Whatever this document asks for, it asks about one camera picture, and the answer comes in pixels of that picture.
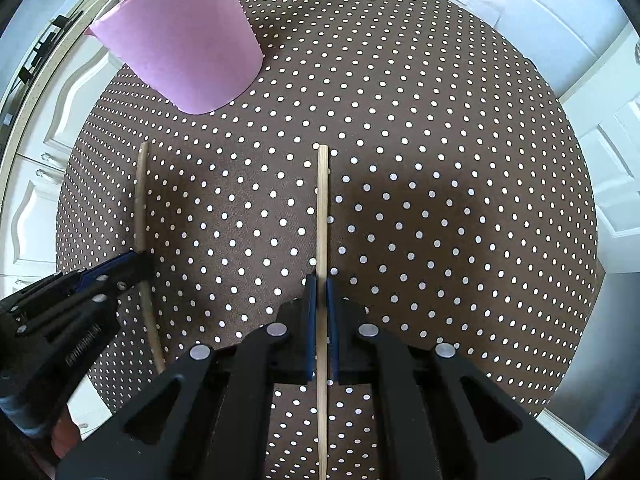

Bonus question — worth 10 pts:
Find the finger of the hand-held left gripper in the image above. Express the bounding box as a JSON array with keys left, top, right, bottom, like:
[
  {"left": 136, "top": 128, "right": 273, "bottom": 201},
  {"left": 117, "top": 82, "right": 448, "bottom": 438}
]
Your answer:
[
  {"left": 12, "top": 254, "right": 156, "bottom": 336},
  {"left": 0, "top": 251, "right": 139, "bottom": 319}
]

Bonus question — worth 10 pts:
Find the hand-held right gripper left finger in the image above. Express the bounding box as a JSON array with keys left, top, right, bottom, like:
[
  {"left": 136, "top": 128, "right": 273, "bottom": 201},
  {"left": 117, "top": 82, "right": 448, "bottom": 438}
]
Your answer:
[{"left": 55, "top": 274, "right": 319, "bottom": 480}]

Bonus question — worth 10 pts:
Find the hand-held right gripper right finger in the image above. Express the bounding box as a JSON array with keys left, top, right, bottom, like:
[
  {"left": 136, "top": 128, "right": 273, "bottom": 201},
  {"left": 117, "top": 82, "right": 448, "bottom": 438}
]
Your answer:
[{"left": 325, "top": 278, "right": 586, "bottom": 480}]

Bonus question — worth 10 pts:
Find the thin bamboo chopstick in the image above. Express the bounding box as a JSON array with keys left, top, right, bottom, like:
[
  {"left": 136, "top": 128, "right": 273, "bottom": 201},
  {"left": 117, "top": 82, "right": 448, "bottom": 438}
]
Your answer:
[
  {"left": 134, "top": 141, "right": 167, "bottom": 376},
  {"left": 316, "top": 144, "right": 332, "bottom": 480}
]

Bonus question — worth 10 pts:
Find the pink cylindrical cup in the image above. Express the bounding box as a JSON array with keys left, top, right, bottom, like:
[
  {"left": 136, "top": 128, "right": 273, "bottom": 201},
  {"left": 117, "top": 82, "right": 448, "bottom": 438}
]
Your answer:
[{"left": 89, "top": 0, "right": 264, "bottom": 116}]

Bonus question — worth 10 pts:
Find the person's left hand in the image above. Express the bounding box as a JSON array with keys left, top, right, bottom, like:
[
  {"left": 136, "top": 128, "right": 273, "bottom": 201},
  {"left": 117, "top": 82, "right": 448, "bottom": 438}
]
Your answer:
[{"left": 49, "top": 407, "right": 82, "bottom": 461}]

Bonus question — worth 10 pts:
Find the cream kitchen base cabinet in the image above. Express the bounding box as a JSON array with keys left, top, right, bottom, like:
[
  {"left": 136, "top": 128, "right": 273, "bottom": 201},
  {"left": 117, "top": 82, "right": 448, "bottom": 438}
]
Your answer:
[{"left": 0, "top": 0, "right": 131, "bottom": 311}]

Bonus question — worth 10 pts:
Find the round polka dot table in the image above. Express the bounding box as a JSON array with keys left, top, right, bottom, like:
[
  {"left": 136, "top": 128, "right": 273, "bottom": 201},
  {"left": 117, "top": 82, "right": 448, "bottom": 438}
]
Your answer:
[{"left": 55, "top": 0, "right": 599, "bottom": 480}]

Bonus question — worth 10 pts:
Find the white panel door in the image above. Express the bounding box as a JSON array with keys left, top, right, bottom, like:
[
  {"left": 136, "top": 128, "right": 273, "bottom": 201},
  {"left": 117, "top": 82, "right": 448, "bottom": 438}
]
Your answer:
[{"left": 555, "top": 25, "right": 640, "bottom": 273}]

